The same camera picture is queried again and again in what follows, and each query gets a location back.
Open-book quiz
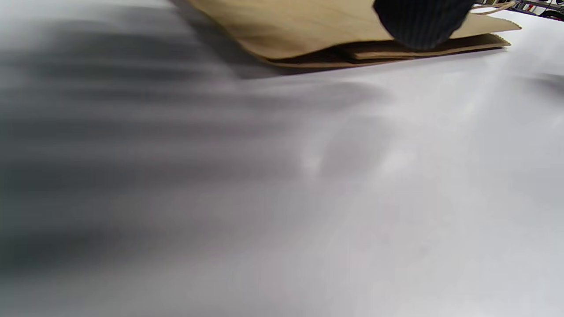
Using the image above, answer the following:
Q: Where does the brown paper bag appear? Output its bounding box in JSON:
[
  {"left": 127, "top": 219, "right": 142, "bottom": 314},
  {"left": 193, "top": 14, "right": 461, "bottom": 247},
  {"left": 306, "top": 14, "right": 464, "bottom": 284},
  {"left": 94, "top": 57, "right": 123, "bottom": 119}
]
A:
[{"left": 187, "top": 0, "right": 522, "bottom": 69}]

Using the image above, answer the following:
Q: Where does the person's left hand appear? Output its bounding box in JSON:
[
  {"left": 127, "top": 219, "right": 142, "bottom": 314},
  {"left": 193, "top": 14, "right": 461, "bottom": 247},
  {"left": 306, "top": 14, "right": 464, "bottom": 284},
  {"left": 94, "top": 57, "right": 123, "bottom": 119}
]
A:
[{"left": 372, "top": 0, "right": 479, "bottom": 50}]

